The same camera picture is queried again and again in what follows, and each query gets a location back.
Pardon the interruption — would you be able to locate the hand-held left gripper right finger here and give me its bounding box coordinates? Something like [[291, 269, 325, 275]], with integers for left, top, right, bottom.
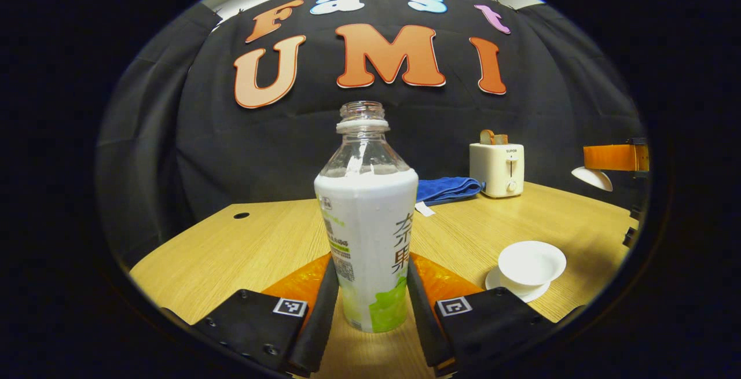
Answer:
[[406, 253, 561, 377]]

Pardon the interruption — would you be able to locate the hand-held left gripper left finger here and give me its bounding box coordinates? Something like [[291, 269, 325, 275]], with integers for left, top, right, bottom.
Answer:
[[191, 253, 340, 377]]

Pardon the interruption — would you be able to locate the white teacup lid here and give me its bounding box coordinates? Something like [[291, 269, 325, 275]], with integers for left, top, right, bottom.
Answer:
[[571, 166, 613, 192]]

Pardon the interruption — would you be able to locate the white green label water bottle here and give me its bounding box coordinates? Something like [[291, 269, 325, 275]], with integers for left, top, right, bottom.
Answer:
[[314, 100, 419, 333]]

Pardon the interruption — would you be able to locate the white teacup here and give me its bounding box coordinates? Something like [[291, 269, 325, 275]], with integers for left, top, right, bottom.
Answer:
[[498, 241, 567, 294]]

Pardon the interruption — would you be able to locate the white toaster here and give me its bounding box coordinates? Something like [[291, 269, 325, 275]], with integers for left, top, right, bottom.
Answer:
[[469, 142, 525, 198]]

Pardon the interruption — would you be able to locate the blue folded towel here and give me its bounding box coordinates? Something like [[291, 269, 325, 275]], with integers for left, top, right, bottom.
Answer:
[[414, 176, 486, 218]]

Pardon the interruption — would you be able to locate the black backdrop cloth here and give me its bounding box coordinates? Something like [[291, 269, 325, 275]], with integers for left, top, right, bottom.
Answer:
[[96, 0, 646, 267]]

